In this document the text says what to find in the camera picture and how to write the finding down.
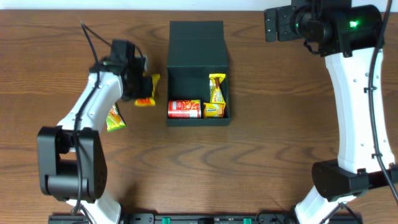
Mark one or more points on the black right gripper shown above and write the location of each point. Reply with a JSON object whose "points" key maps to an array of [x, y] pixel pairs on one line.
{"points": [[284, 15]]}

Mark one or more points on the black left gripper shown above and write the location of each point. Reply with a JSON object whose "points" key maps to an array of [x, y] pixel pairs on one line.
{"points": [[147, 91]]}

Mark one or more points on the yellow orange snack packet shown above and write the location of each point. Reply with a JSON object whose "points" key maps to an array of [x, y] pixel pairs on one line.
{"points": [[149, 101]]}

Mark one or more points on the green snack packet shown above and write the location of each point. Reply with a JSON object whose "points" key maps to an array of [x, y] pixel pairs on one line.
{"points": [[114, 120]]}

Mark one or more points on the red Pringles can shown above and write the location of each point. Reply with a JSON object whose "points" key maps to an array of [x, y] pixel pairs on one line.
{"points": [[182, 109]]}

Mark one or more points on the dark green box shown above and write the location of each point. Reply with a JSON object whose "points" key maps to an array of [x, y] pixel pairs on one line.
{"points": [[196, 49]]}

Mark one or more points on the orange Julie's cracker packet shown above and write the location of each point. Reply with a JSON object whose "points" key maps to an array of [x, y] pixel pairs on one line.
{"points": [[214, 110]]}

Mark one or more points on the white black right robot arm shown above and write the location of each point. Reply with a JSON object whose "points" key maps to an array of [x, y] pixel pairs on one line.
{"points": [[350, 39]]}

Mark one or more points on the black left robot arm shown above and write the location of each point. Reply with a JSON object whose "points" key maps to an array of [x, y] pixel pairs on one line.
{"points": [[72, 165]]}

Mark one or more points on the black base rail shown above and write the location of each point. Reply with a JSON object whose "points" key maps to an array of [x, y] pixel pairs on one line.
{"points": [[148, 218]]}

